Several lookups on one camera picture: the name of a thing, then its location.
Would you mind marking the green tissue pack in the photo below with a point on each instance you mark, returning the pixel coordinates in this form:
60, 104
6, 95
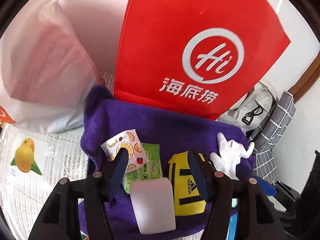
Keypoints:
149, 171

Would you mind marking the white sponge block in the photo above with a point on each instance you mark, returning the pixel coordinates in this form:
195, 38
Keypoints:
153, 205

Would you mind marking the brown wooden door frame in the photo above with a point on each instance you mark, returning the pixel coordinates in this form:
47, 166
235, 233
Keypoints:
306, 81

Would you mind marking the white work gloves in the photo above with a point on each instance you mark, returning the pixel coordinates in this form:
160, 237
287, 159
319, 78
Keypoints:
230, 156

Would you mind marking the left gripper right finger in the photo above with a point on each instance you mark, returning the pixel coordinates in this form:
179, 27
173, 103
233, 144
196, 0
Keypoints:
257, 218

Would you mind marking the purple towel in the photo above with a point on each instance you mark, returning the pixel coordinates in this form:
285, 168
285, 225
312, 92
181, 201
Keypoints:
105, 117

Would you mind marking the fruit print tablecloth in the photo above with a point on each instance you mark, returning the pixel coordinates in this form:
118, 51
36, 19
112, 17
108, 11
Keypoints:
57, 153

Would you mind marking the white Miniso plastic bag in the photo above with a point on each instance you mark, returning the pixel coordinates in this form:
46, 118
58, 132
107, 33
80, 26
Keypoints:
46, 74

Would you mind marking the blue tissue box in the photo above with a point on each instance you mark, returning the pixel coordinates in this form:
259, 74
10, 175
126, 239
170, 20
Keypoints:
232, 227

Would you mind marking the yellow Adidas pouch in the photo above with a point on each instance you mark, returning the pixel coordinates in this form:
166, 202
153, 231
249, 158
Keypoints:
187, 200

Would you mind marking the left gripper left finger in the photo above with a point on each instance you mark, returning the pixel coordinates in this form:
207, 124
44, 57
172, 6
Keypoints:
59, 217

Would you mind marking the grey checked cushion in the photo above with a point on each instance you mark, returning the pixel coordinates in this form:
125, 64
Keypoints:
268, 133

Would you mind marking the beige grey backpack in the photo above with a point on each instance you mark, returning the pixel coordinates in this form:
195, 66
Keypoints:
252, 108

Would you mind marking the red Haidilao paper bag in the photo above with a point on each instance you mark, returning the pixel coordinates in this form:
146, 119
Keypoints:
196, 57

